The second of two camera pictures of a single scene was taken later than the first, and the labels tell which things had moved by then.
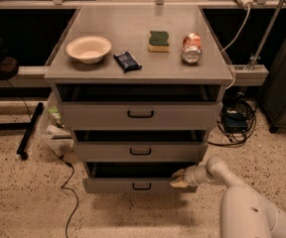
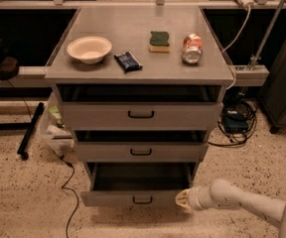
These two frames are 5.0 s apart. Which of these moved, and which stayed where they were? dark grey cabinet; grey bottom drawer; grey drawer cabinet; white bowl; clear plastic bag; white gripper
Moved: grey bottom drawer; white gripper
Stayed: white bowl; dark grey cabinet; clear plastic bag; grey drawer cabinet
